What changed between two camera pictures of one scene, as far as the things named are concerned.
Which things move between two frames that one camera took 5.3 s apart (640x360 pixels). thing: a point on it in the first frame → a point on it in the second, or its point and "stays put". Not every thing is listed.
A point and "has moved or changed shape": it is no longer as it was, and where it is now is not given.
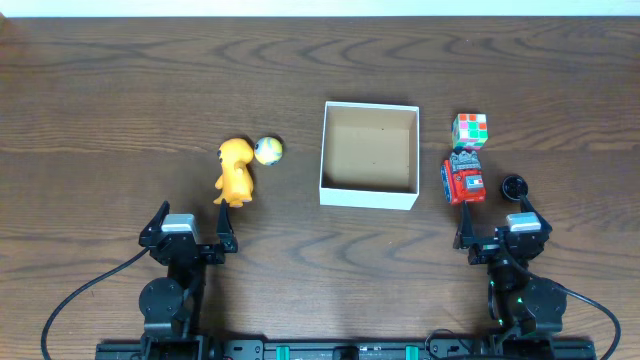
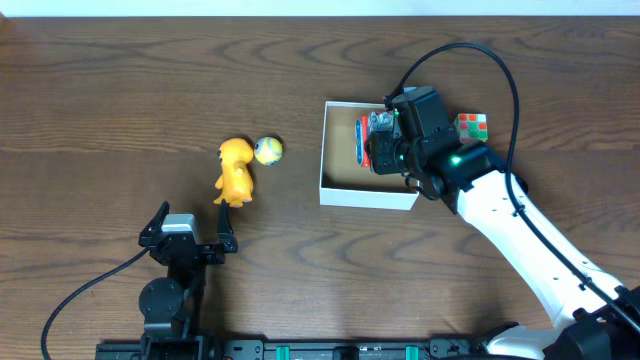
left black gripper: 187,248 stays put
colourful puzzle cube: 470,130 stays put
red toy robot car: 462,178 has moved or changed shape
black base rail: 345,349 stays put
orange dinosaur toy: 236,183 stays put
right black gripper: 483,251 → 383,152
